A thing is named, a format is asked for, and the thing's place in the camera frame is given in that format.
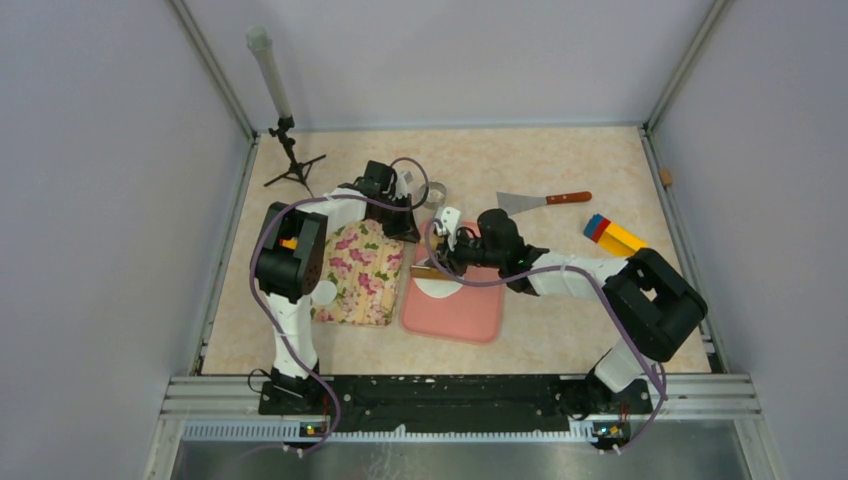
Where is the round metal cutter ring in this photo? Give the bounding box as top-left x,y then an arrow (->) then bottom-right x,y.
418,182 -> 449,209

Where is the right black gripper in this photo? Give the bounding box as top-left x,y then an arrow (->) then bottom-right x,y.
427,227 -> 504,279

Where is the small cork piece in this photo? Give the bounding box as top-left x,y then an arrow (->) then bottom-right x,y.
658,168 -> 673,188

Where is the wooden rolling pin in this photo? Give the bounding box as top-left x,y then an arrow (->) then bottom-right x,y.
410,265 -> 455,281

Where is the pink silicone mat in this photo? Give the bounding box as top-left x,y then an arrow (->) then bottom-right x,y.
400,219 -> 508,345

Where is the floral rectangular tray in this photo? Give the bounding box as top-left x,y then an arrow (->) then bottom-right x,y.
311,220 -> 404,327

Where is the white dough ball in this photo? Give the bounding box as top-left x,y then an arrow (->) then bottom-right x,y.
413,278 -> 462,299

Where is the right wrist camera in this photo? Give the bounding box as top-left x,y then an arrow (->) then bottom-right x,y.
434,206 -> 462,250

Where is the black tripod with tube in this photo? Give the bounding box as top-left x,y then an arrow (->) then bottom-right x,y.
246,26 -> 325,196

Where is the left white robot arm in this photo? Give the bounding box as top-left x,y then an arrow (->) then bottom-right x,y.
249,161 -> 422,414

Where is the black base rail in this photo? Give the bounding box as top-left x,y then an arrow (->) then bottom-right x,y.
258,374 -> 653,435

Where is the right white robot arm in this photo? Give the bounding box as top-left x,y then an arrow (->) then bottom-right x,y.
428,208 -> 708,412

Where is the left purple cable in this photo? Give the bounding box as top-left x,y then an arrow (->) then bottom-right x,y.
248,156 -> 432,458

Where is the colourful toy block stack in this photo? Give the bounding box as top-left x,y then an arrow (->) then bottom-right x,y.
583,214 -> 648,257

